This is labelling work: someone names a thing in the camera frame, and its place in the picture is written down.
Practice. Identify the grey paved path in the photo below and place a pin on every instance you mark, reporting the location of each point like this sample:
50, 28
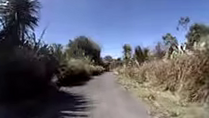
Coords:
107, 101

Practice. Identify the dark bushes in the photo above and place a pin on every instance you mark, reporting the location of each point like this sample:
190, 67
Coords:
19, 74

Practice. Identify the row of trees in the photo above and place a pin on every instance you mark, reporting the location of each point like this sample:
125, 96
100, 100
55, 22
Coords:
196, 31

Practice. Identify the green bush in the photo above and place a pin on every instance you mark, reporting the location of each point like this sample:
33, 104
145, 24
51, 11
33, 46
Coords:
78, 69

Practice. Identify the dark round tree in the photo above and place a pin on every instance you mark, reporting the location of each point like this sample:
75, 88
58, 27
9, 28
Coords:
83, 49

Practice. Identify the tall dry grass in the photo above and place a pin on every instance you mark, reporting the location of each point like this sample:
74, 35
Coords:
186, 75

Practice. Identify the dry grass verge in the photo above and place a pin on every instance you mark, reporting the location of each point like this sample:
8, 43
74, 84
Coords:
154, 100

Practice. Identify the cabbage tree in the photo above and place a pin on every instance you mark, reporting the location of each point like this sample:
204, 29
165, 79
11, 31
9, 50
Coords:
19, 14

